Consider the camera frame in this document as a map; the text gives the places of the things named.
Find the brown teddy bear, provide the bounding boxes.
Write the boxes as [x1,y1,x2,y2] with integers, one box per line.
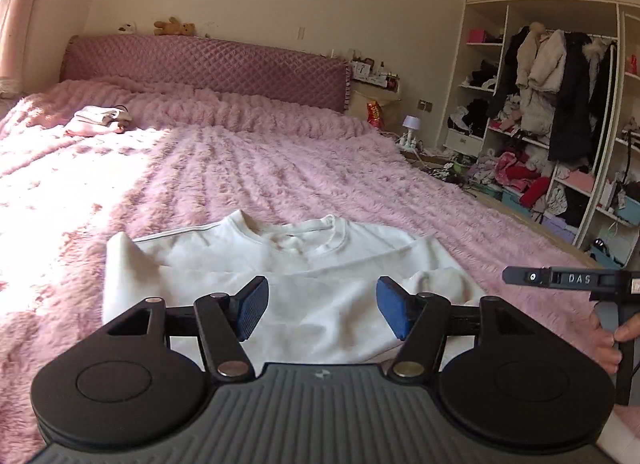
[153,17,196,37]

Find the pink quilted headboard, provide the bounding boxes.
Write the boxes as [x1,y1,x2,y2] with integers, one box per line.
[59,35,353,112]

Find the beige hanging coat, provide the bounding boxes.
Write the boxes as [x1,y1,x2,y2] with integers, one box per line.
[514,22,568,139]

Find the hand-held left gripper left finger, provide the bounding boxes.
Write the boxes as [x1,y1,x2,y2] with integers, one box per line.
[105,275,271,379]

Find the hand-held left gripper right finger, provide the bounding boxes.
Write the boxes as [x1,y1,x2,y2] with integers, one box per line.
[376,275,538,379]

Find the pink fluffy blanket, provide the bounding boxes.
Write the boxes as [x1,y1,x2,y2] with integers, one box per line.
[0,76,608,451]

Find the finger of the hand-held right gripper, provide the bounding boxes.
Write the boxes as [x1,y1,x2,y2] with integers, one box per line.
[502,265,553,289]

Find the pile of red clothes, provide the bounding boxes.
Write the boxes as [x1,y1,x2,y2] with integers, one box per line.
[504,163,552,205]

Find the black hanging coat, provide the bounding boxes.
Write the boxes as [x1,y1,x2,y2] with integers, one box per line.
[546,32,598,163]

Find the small white table lamp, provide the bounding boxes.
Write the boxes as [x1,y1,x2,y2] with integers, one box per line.
[399,115,422,147]

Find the person's right hand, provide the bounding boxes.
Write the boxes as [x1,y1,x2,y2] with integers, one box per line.
[588,311,640,375]

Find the white printed sweatshirt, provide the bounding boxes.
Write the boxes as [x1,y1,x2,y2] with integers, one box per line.
[102,210,488,365]

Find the folded white and pink clothes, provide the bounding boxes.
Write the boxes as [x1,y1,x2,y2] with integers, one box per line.
[65,105,134,137]

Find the pink curtain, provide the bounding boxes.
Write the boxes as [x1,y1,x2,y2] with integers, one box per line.
[0,0,53,97]

